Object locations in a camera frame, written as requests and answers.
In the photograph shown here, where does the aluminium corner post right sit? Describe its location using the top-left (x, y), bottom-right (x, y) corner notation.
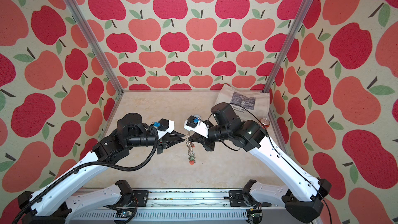
top-left (262, 0), bottom-right (325, 93)

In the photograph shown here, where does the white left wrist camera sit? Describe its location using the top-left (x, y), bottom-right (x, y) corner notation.
top-left (153, 118), bottom-right (175, 141)

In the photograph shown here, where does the beige canvas tote bag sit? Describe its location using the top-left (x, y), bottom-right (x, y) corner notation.
top-left (215, 85), bottom-right (271, 120)

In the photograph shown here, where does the metal car-shaped key holder plate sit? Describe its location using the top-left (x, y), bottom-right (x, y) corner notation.
top-left (185, 132), bottom-right (195, 165)

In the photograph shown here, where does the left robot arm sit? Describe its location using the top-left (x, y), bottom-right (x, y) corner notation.
top-left (12, 113), bottom-right (185, 224)

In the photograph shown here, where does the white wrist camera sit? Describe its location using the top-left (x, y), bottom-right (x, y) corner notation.
top-left (184, 115), bottom-right (209, 138)
top-left (153, 118), bottom-right (175, 141)

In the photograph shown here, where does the aluminium corner post left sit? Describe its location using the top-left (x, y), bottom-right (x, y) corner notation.
top-left (63, 0), bottom-right (124, 97)

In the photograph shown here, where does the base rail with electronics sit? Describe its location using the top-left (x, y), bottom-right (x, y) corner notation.
top-left (70, 188), bottom-right (263, 224)

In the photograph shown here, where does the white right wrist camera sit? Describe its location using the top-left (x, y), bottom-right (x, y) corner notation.
top-left (184, 115), bottom-right (209, 138)

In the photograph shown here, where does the red soda can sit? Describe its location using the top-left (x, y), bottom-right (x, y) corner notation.
top-left (260, 118), bottom-right (271, 129)

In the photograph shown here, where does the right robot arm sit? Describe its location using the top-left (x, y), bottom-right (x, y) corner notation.
top-left (184, 102), bottom-right (331, 224)

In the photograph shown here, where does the aluminium corner post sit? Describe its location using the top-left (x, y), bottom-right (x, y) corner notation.
top-left (262, 0), bottom-right (325, 93)
top-left (63, 0), bottom-right (124, 97)

